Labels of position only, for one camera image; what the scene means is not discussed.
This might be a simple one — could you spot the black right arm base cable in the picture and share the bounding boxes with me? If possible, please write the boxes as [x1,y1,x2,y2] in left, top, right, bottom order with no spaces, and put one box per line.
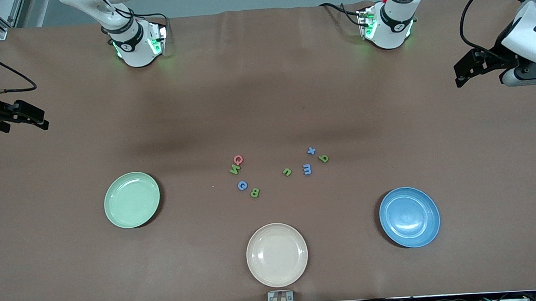
[129,8,169,29]

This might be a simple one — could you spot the beige plate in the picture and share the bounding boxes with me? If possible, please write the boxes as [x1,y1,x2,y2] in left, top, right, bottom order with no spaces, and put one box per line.
[245,221,310,289]

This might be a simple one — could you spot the brown table cover sheet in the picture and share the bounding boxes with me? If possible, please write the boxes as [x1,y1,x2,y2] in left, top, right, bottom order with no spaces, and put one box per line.
[0,0,536,301]

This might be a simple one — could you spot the black arm base cable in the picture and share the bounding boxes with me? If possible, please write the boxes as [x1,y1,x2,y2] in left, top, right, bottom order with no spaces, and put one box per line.
[319,0,364,29]
[129,8,169,29]

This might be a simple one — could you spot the blue plate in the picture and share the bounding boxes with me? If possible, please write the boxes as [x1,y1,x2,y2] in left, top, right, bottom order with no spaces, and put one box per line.
[378,185,442,249]

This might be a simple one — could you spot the black left arm base cable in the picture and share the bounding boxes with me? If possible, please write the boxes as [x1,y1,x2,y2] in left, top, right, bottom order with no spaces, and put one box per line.
[319,0,364,29]

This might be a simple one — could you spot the light green plate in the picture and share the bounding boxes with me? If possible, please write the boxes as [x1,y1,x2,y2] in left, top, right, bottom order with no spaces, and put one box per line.
[102,171,162,230]

